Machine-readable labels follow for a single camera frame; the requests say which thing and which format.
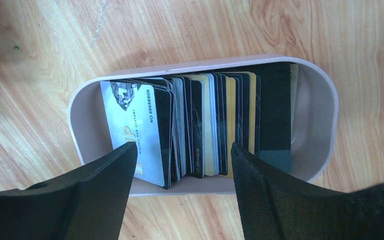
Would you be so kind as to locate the silver diamond VIP card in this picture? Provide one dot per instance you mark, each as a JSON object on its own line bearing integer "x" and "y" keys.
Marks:
{"x": 132, "y": 116}

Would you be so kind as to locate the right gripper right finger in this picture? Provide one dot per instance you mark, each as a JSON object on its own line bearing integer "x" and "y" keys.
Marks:
{"x": 274, "y": 205}

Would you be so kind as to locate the pink oval card tray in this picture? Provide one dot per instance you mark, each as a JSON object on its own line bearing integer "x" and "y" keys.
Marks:
{"x": 313, "y": 131}

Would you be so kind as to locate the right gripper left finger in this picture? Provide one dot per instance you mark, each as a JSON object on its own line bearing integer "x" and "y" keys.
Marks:
{"x": 87, "y": 203}

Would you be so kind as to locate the black striped card in tray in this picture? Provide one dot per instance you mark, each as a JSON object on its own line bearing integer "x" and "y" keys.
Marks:
{"x": 263, "y": 110}

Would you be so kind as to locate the stack of assorted cards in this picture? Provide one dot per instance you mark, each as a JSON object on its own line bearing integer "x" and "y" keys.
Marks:
{"x": 201, "y": 114}

